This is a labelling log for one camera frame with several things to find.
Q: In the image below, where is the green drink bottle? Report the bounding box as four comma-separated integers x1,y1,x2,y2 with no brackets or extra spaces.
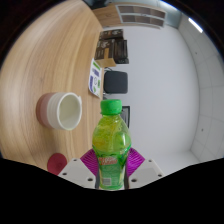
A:
91,98,132,191

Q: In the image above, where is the white and pink ribbed cup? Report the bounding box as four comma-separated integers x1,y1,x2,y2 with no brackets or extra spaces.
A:
35,92,83,131

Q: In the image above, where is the black padded office chair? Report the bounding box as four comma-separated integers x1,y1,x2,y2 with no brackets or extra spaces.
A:
103,70,129,95

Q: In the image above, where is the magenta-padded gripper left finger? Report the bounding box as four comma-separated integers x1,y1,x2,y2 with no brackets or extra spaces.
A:
58,148,101,190

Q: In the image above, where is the white purple green leaflet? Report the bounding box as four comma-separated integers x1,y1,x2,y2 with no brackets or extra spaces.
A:
87,58,103,99

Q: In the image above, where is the tan cardboard box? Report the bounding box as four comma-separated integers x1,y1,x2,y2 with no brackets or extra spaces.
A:
94,38,118,69

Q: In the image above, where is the rectangular ceiling light panel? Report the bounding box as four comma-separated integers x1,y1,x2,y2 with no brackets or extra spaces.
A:
187,17,204,34

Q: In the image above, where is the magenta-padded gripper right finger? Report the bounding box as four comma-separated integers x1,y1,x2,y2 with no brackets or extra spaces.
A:
125,147,165,190

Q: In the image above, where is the wooden glass-door shelf cabinet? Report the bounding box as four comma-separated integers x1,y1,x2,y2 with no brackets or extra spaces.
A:
91,3,168,29

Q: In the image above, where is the flat round red coaster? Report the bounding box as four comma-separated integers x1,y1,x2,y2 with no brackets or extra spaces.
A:
46,152,69,176

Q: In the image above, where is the dark brown printed carton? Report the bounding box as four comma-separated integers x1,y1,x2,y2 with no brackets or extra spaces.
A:
113,39,130,65

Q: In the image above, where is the small dark brown carton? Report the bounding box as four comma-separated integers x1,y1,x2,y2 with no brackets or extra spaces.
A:
98,28,124,41

